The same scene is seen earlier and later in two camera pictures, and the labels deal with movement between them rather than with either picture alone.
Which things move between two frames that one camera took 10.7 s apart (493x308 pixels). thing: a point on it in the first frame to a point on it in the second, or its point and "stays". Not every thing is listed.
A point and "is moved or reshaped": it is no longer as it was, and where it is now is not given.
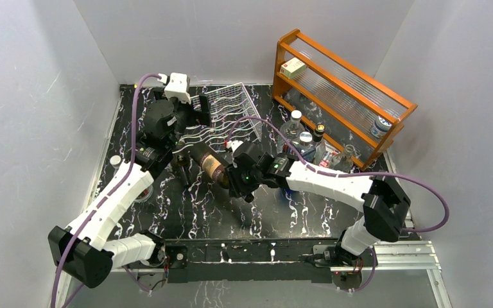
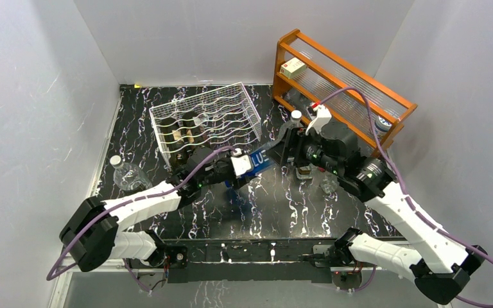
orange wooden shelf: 354,109 stays
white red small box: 292,68 stays
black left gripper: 197,117 to 228,159
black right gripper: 236,187 to 293,144
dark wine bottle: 210,163 is moved or reshaped
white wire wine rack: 235,121 stays
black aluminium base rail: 197,260 stays
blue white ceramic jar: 380,127 stays
